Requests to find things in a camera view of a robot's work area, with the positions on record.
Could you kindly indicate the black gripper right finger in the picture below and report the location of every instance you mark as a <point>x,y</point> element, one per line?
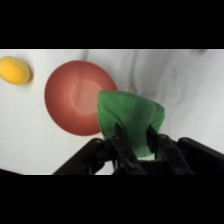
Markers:
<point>168,153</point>

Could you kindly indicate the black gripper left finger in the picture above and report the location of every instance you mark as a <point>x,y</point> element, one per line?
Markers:
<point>125,151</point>

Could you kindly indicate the green foam triangle block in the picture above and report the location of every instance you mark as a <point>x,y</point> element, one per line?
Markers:
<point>130,116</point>

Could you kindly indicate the pink bowl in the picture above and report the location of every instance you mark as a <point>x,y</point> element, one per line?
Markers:
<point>73,96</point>

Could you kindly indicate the yellow ball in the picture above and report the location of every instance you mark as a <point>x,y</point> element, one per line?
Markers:
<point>13,70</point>

